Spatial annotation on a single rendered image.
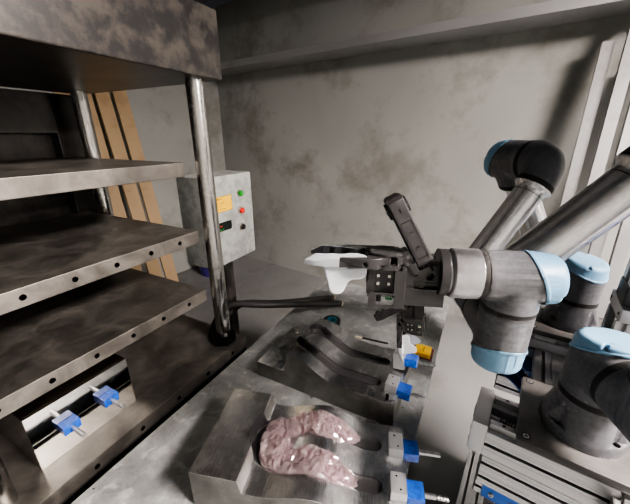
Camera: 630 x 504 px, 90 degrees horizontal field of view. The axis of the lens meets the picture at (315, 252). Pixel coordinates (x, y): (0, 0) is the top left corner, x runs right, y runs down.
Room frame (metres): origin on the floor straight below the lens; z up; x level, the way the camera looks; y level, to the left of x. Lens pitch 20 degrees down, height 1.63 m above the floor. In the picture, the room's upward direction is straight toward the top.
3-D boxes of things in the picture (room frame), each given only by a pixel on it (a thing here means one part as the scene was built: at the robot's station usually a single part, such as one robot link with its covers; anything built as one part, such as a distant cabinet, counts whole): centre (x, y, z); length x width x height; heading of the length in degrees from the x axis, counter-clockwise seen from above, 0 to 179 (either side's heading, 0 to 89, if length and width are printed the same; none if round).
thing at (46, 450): (0.83, 0.89, 0.87); 0.50 x 0.27 x 0.17; 62
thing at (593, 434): (0.51, -0.58, 1.09); 0.15 x 0.15 x 0.10
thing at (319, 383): (0.94, -0.07, 0.87); 0.50 x 0.26 x 0.14; 62
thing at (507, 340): (0.44, -0.30, 1.33); 0.11 x 0.08 x 0.11; 171
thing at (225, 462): (0.59, 0.02, 0.86); 0.50 x 0.26 x 0.11; 80
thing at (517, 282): (0.42, -0.29, 1.43); 0.11 x 0.08 x 0.09; 81
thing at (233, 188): (1.46, 0.45, 0.74); 0.30 x 0.22 x 1.47; 152
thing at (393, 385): (0.76, -0.28, 0.89); 0.13 x 0.05 x 0.05; 62
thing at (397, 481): (0.49, -0.24, 0.86); 0.13 x 0.05 x 0.05; 80
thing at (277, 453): (0.59, 0.01, 0.90); 0.26 x 0.18 x 0.08; 80
